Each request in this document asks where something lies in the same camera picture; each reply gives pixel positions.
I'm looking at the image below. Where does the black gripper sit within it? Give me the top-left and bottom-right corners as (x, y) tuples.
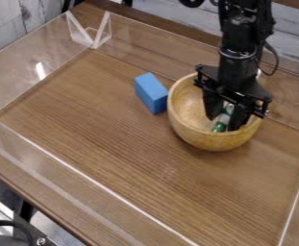
(194, 64), (273, 131)

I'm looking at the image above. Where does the green and white marker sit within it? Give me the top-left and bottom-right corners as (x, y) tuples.
(213, 103), (234, 133)

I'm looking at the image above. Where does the brown wooden bowl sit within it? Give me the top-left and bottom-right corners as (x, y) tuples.
(168, 73), (262, 152)

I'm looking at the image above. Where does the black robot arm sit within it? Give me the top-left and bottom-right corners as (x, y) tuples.
(180, 0), (276, 131)

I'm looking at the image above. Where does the blue rectangular block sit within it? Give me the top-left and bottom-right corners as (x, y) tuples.
(136, 73), (169, 114)

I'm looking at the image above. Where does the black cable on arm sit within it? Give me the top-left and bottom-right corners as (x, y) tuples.
(256, 41), (281, 77)

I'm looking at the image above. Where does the clear acrylic corner bracket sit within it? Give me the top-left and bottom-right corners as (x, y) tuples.
(66, 11), (113, 49)

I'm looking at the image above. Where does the black metal frame piece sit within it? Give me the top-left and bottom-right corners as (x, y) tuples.
(13, 214), (58, 246)

